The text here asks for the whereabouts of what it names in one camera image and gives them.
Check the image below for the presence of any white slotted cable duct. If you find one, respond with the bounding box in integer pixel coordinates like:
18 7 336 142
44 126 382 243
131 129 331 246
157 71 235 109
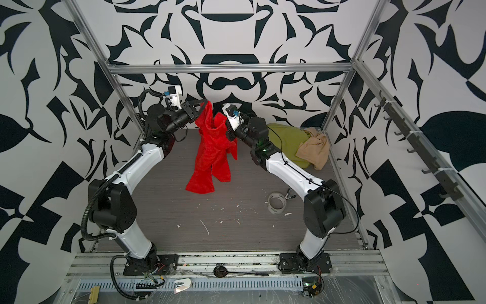
77 277 304 292

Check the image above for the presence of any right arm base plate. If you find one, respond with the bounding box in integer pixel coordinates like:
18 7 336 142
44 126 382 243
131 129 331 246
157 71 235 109
277 252 333 274

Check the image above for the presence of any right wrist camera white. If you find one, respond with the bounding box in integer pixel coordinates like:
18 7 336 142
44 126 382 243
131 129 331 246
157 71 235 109
222 104 241 130

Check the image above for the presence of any clear tape roll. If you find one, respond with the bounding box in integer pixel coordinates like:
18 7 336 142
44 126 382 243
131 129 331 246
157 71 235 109
267 192 287 215

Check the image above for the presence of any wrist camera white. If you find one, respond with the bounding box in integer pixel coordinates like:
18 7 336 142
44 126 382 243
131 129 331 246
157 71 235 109
164 85 182 111
222 104 241 130

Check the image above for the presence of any red cloth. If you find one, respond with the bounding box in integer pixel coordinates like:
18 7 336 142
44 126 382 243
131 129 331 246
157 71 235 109
186 102 238 195

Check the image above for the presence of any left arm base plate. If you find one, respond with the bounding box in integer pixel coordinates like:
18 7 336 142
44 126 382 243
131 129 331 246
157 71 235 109
123 254 179 276

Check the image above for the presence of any black round knob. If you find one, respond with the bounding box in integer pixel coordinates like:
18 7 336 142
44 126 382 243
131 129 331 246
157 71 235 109
213 265 229 278

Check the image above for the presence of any green printed cloth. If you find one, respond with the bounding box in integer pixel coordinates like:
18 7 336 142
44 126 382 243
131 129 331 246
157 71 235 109
267 123 310 168

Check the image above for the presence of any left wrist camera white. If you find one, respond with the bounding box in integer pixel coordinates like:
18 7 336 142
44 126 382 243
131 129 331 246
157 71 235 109
164 85 182 111

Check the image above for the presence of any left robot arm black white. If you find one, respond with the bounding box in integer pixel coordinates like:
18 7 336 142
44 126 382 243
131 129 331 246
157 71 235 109
80 86 208 270

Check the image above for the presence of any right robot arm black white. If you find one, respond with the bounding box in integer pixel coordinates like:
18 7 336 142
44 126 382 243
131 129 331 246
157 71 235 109
226 114 350 261

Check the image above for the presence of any beige cloth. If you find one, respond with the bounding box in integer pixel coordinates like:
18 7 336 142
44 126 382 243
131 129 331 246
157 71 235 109
296 127 330 170

